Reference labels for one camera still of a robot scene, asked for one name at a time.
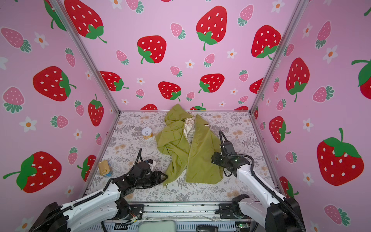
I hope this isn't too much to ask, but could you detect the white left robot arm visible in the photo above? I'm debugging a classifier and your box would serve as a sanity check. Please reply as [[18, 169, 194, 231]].
[[30, 160, 168, 232]]

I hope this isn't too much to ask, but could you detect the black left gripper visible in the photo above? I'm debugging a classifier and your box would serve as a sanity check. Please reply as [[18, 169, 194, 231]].
[[137, 170, 170, 189]]

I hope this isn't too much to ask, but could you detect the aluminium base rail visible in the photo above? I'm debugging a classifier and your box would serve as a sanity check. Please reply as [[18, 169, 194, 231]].
[[101, 200, 300, 224]]

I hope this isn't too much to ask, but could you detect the white device on rail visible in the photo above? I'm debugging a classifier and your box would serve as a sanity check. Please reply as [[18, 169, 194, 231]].
[[138, 220, 177, 232]]

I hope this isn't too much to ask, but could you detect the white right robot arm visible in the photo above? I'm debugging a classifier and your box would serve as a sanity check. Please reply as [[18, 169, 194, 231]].
[[212, 139, 306, 232]]

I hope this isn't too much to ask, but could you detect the green zip jacket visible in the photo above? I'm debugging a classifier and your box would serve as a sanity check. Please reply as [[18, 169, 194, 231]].
[[156, 104, 223, 186]]

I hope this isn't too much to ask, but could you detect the small white-lidded can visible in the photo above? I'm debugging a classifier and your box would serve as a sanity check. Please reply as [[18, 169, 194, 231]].
[[142, 127, 153, 140]]

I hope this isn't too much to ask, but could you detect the black device on rail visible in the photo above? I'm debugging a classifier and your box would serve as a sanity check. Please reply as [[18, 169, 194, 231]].
[[196, 225, 219, 232]]

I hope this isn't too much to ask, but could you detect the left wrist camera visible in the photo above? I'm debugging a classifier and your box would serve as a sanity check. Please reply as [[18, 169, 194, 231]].
[[145, 159, 156, 171]]

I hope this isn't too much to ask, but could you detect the tan cardboard box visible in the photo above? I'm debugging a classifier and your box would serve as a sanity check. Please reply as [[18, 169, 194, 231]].
[[99, 160, 113, 177]]

